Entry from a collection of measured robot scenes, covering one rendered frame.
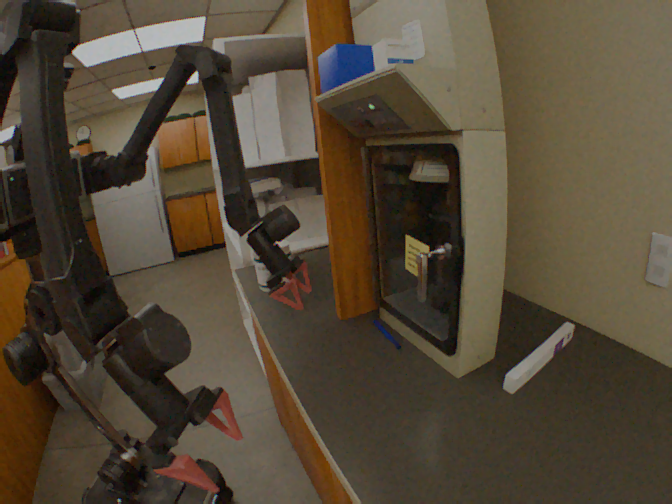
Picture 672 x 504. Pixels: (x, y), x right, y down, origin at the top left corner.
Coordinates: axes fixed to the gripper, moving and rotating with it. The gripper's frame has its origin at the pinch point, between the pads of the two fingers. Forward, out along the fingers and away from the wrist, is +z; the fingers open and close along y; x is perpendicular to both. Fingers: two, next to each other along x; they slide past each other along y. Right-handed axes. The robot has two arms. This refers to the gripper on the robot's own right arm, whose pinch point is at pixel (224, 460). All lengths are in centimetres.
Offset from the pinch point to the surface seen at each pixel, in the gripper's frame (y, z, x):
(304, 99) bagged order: 160, -62, -15
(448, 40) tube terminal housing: 31, -28, -55
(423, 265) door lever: 30.8, 1.0, -30.5
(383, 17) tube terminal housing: 46, -41, -52
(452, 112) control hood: 29, -18, -48
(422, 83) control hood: 26, -24, -46
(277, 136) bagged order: 140, -51, 4
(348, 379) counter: 31.7, 15.2, -5.0
